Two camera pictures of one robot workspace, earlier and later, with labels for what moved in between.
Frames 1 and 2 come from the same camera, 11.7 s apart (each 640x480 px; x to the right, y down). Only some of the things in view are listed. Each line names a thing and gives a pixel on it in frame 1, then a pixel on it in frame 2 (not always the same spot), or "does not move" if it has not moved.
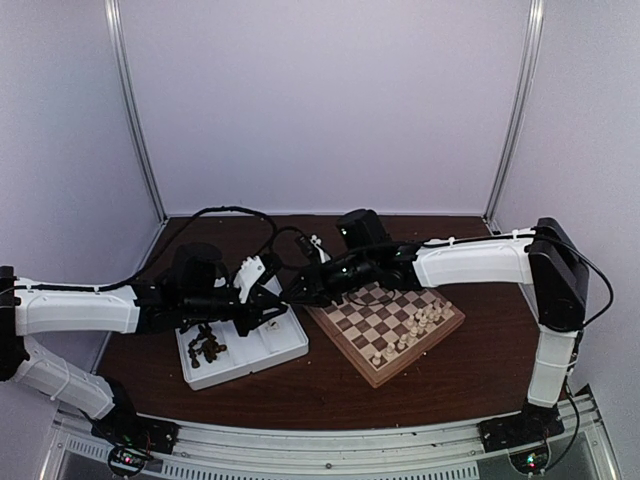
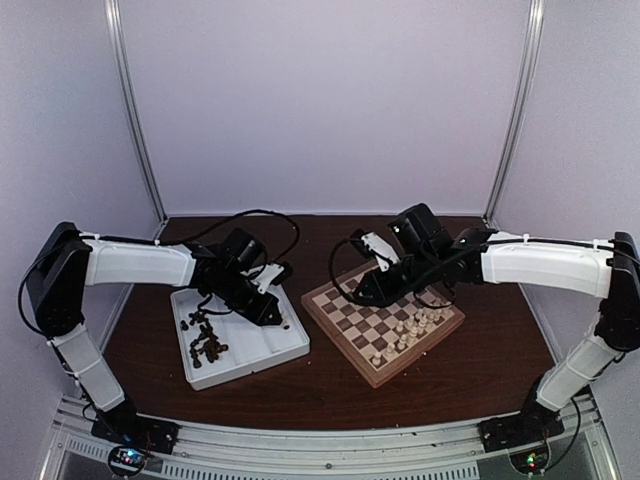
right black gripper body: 328,289 -> 393,293
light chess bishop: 413,339 does not move
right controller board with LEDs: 531,460 does not move
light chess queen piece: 402,342 does not move
